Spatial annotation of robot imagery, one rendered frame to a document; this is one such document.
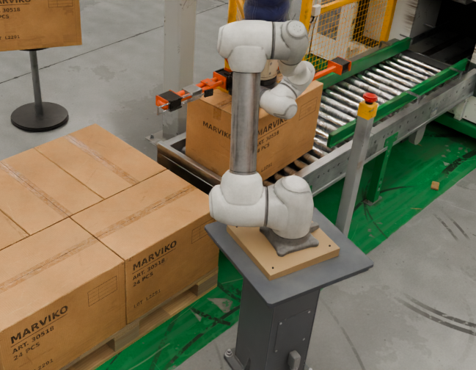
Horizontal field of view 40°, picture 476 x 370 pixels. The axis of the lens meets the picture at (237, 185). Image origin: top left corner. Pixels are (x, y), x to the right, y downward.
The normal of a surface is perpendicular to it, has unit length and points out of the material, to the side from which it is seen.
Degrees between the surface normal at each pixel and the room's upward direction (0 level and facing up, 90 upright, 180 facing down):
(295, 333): 90
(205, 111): 90
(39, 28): 90
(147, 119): 0
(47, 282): 0
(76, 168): 0
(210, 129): 90
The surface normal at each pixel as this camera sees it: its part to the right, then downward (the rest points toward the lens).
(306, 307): 0.51, 0.53
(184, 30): 0.73, 0.44
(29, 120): 0.07, -0.81
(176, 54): -0.68, 0.35
